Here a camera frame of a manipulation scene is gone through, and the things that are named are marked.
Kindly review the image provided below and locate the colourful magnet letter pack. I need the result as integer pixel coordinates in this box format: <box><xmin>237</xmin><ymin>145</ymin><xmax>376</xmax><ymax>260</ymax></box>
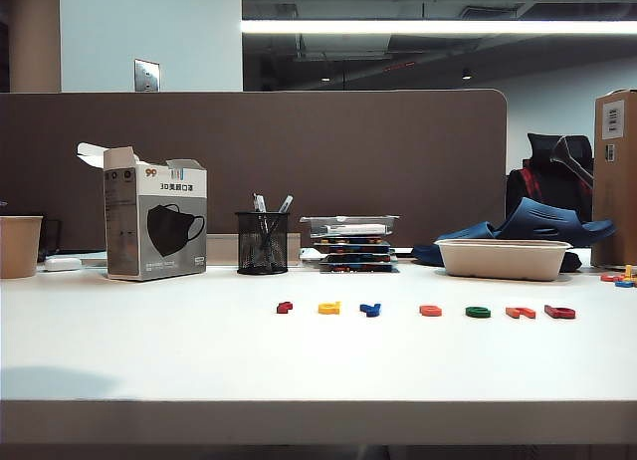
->
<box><xmin>318</xmin><ymin>253</ymin><xmax>398</xmax><ymax>265</ymax></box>
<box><xmin>318</xmin><ymin>262</ymin><xmax>400</xmax><ymax>275</ymax></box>
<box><xmin>313</xmin><ymin>236</ymin><xmax>392</xmax><ymax>248</ymax></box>
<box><xmin>325</xmin><ymin>245</ymin><xmax>395</xmax><ymax>256</ymax></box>

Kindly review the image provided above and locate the dark red letter b magnet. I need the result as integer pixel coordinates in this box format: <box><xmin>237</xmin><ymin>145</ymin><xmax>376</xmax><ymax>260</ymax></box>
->
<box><xmin>543</xmin><ymin>304</ymin><xmax>578</xmax><ymax>321</ymax></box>

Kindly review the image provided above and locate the clear plastic case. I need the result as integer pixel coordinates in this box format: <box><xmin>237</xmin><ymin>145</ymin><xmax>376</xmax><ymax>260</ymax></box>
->
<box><xmin>299</xmin><ymin>213</ymin><xmax>400</xmax><ymax>240</ymax></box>

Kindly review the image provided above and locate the black mesh pen holder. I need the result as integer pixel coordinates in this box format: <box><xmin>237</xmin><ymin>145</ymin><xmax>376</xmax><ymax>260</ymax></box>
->
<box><xmin>234</xmin><ymin>210</ymin><xmax>290</xmax><ymax>276</ymax></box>

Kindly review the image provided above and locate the brown desk partition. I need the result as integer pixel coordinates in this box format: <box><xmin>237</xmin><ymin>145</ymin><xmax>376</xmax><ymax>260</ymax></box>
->
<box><xmin>0</xmin><ymin>88</ymin><xmax>510</xmax><ymax>255</ymax></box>

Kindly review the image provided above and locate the dark blue foam slipper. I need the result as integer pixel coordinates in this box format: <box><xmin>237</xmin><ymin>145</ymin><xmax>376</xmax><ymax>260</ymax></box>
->
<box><xmin>497</xmin><ymin>196</ymin><xmax>617</xmax><ymax>248</ymax></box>
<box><xmin>410</xmin><ymin>220</ymin><xmax>583</xmax><ymax>274</ymax></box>

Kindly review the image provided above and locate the grey face mask box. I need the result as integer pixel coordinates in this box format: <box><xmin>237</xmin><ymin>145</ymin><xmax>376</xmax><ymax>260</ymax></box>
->
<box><xmin>76</xmin><ymin>140</ymin><xmax>209</xmax><ymax>283</ymax></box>

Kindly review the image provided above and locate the beige pulp food tray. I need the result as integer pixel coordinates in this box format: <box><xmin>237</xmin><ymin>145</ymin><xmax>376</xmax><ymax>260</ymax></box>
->
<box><xmin>434</xmin><ymin>238</ymin><xmax>573</xmax><ymax>283</ymax></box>

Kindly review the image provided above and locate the red black garment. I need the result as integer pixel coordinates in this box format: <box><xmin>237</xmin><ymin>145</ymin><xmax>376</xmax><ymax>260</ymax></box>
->
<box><xmin>507</xmin><ymin>165</ymin><xmax>546</xmax><ymax>207</ymax></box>

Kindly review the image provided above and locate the white ceiling light strip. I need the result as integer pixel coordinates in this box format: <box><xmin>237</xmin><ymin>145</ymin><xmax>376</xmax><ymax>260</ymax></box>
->
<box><xmin>240</xmin><ymin>19</ymin><xmax>637</xmax><ymax>36</ymax></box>

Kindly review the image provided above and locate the black office chair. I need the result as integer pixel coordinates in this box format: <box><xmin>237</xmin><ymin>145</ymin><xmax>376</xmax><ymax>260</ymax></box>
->
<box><xmin>506</xmin><ymin>132</ymin><xmax>596</xmax><ymax>223</ymax></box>

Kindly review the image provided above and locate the white earbuds case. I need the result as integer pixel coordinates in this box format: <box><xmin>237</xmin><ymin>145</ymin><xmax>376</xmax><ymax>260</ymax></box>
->
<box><xmin>43</xmin><ymin>257</ymin><xmax>83</xmax><ymax>273</ymax></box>

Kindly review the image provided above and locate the small black container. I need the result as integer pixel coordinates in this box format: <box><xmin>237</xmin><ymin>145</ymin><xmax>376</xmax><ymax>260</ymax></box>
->
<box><xmin>38</xmin><ymin>218</ymin><xmax>64</xmax><ymax>260</ymax></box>

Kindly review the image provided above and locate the brown cardboard box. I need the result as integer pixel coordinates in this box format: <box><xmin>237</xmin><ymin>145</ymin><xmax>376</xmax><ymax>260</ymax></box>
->
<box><xmin>590</xmin><ymin>89</ymin><xmax>637</xmax><ymax>269</ymax></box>

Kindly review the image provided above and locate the brown paper cup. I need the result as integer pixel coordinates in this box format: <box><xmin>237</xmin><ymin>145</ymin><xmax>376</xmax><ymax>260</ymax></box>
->
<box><xmin>0</xmin><ymin>214</ymin><xmax>45</xmax><ymax>280</ymax></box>

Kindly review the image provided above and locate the metal wall plate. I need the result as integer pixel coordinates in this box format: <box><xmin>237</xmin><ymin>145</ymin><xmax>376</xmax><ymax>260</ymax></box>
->
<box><xmin>133</xmin><ymin>58</ymin><xmax>162</xmax><ymax>93</ymax></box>

